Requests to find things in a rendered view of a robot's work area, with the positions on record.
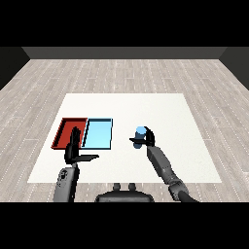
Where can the red shallow open box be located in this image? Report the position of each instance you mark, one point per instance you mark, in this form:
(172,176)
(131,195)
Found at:
(68,133)

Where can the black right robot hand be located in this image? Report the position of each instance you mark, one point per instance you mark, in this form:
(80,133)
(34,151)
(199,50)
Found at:
(149,137)

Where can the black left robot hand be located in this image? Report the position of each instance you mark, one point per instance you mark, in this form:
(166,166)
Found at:
(72,152)

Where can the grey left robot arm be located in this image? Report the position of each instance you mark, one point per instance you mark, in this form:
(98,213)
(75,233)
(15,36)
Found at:
(66,183)

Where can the light blue shallow open box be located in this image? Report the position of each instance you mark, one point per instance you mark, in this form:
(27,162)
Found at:
(98,133)

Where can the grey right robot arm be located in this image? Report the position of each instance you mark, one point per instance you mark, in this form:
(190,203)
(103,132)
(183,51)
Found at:
(167,171)

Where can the dark grey robot body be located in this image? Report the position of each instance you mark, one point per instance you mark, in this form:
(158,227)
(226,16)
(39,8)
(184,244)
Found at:
(124,195)

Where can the small blue can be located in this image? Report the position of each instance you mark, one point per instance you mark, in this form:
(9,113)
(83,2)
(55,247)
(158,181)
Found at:
(140,133)

